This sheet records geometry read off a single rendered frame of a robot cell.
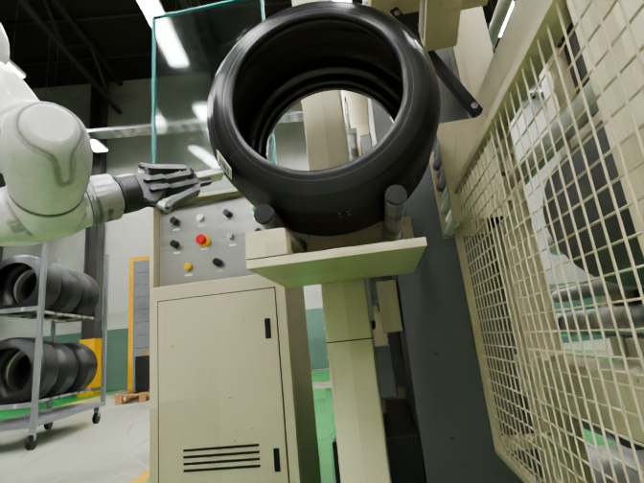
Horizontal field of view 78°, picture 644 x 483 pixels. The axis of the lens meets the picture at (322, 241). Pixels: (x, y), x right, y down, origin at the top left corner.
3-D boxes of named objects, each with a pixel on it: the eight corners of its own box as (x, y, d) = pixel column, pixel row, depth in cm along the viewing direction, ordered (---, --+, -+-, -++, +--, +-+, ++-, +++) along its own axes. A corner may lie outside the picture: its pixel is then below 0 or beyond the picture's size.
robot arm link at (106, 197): (94, 236, 76) (126, 227, 80) (96, 205, 70) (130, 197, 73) (74, 199, 78) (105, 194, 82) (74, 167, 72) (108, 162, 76)
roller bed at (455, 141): (443, 239, 128) (427, 153, 135) (491, 232, 126) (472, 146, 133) (453, 221, 109) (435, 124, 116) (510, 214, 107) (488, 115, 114)
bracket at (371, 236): (281, 267, 121) (278, 236, 123) (415, 250, 116) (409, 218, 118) (278, 265, 117) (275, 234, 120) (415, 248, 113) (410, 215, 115)
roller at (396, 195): (383, 228, 116) (399, 226, 116) (384, 242, 115) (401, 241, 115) (383, 184, 83) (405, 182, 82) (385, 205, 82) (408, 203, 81)
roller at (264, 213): (287, 243, 119) (301, 238, 119) (292, 257, 118) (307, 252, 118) (250, 208, 86) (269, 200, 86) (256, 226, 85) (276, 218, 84)
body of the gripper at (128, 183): (105, 192, 81) (149, 183, 88) (124, 223, 79) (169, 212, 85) (107, 166, 76) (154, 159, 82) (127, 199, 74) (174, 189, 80)
